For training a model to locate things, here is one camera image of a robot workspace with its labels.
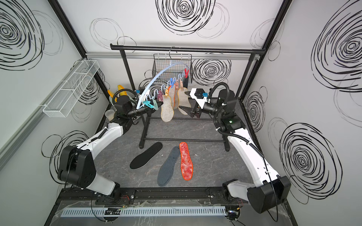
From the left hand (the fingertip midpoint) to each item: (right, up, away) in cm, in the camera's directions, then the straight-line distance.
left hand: (161, 103), depth 75 cm
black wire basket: (-3, +31, +22) cm, 38 cm away
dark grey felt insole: (+2, -40, +8) cm, 41 cm away
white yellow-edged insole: (+2, -4, +4) cm, 6 cm away
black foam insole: (-13, -33, +13) cm, 38 cm away
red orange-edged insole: (+14, -36, +11) cm, 40 cm away
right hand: (+12, +1, -13) cm, 18 cm away
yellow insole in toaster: (-32, +12, +22) cm, 40 cm away
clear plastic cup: (-40, -6, +22) cm, 46 cm away
